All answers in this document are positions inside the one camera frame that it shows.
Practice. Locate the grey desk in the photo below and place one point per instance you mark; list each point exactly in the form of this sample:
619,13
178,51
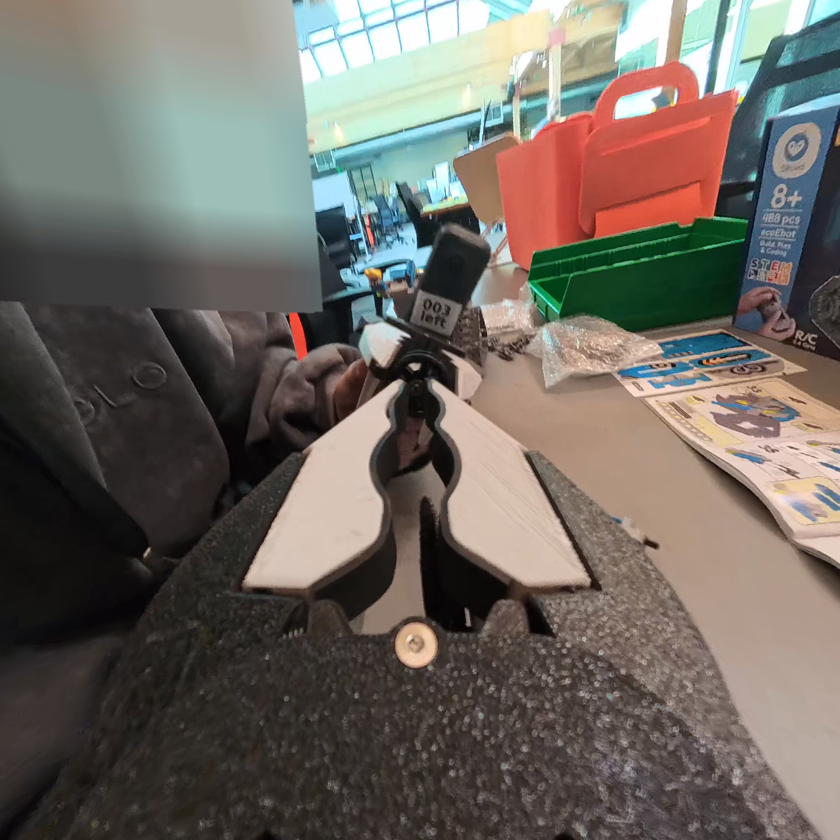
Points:
623,492

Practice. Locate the dark blue robot kit box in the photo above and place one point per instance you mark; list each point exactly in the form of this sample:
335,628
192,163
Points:
781,229

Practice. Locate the person's grey sweatshirt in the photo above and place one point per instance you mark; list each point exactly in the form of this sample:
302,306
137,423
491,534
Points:
118,426

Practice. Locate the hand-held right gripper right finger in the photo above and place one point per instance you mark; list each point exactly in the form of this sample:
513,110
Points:
512,518

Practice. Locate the black track pieces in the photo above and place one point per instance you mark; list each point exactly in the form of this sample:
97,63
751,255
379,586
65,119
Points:
512,346

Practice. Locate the blue grey brick assembly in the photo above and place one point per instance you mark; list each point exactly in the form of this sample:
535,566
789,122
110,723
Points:
636,531

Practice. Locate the toy tracked robot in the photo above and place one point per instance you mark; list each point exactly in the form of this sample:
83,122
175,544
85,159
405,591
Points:
472,334

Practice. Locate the black toy wheel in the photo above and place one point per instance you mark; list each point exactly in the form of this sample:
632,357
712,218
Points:
420,367

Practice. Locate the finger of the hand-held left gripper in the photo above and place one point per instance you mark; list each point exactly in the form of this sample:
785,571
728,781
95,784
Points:
467,380
380,344

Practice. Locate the blue sticker sheet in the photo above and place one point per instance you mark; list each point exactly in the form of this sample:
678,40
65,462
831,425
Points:
709,364

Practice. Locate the person's left hand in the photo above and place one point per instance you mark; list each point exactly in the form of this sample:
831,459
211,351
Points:
348,390

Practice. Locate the green plastic bin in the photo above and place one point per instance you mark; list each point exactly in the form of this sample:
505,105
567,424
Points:
636,282

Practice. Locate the beige back chair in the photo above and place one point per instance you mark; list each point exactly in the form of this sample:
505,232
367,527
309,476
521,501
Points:
489,177

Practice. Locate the instruction booklet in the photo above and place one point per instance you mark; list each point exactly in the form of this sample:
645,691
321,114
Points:
754,446

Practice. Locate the large clear plastic bag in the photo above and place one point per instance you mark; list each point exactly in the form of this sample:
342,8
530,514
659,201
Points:
584,344

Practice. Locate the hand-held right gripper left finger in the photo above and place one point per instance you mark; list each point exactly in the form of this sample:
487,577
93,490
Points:
321,518

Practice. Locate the red chair backrest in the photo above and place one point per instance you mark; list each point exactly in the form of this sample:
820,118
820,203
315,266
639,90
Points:
297,334

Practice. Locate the small clear plastic bag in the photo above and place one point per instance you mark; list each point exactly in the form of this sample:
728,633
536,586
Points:
508,315

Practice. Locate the person's left forearm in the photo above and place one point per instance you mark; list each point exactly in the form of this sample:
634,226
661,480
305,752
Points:
295,394

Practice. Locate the black office chair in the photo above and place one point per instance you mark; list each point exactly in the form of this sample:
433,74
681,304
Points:
781,65

